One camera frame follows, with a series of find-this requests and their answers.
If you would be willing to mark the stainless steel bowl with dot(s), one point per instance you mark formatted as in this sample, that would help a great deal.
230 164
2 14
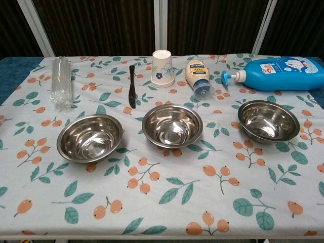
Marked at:
172 126
89 138
268 121

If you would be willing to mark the upside-down paper cup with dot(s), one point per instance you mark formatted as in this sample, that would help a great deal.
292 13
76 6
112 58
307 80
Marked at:
162 68

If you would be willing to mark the black plastic knife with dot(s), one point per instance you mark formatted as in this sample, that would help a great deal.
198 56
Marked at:
132 88

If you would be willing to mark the mayonnaise squeeze bottle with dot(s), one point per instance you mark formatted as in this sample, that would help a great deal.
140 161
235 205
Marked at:
198 73

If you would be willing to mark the floral fruit print tablecloth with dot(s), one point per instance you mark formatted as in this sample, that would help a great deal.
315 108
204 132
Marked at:
162 192

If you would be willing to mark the clear plastic straw bundle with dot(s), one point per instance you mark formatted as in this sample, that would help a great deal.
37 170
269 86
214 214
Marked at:
61 81

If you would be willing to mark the blue pump detergent bottle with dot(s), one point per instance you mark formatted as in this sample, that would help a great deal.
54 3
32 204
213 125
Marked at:
281 74

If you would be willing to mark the blue table mat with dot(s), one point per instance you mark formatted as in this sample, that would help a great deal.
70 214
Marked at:
15 76

